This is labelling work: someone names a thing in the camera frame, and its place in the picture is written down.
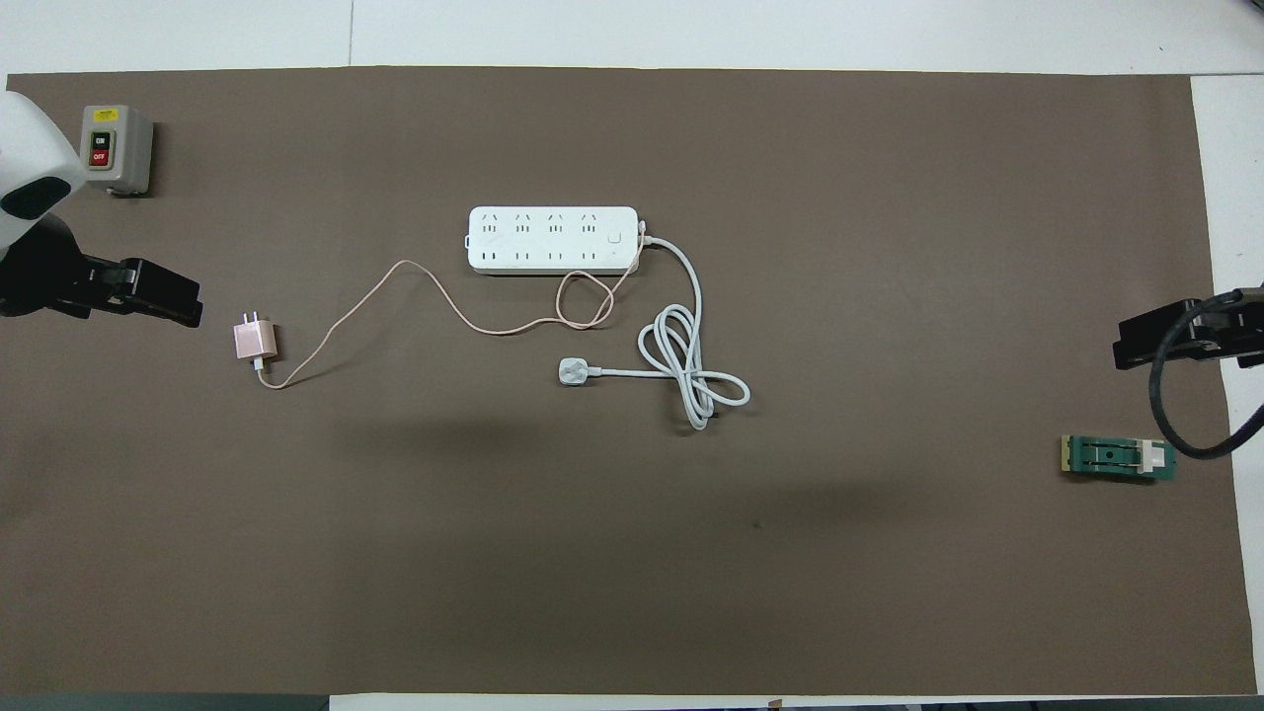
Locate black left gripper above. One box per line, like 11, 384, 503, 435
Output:
0, 212, 203, 329

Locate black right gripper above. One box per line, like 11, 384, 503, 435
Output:
1113, 286, 1264, 371

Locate pink charger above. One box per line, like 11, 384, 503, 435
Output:
233, 312, 279, 372

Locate pink charging cable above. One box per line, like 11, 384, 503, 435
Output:
255, 259, 648, 391

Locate white power strip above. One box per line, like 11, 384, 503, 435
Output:
466, 205, 643, 276

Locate brown table mat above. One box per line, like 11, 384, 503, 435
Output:
0, 66, 1257, 697

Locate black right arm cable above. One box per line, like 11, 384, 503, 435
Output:
1148, 291, 1264, 460

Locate grey on-off switch box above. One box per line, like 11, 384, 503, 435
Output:
79, 104, 156, 198

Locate green knife switch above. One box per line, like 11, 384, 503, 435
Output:
1061, 434, 1178, 485

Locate white power cord with plug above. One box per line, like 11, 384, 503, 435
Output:
558, 232, 751, 433

